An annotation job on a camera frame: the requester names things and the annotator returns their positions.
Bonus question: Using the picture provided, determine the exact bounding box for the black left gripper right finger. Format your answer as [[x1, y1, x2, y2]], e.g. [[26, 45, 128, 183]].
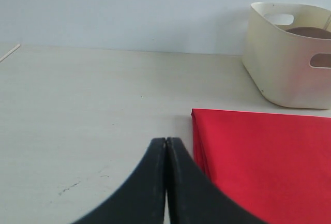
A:
[[165, 138, 261, 223]]

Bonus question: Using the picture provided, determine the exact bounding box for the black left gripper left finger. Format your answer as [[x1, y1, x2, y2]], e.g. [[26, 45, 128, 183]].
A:
[[75, 138, 166, 224]]

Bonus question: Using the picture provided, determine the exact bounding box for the brown wooden plate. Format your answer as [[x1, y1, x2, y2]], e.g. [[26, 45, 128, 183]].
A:
[[287, 27, 331, 39]]

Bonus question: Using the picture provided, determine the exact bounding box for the red tablecloth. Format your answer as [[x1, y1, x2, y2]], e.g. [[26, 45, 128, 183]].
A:
[[191, 109, 330, 223]]

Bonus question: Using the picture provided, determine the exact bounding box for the cream plastic bin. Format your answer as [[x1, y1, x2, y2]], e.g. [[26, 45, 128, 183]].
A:
[[242, 2, 330, 109]]

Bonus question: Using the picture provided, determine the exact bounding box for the wooden stick on table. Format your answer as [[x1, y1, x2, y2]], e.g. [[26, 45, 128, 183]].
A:
[[1, 43, 21, 62]]

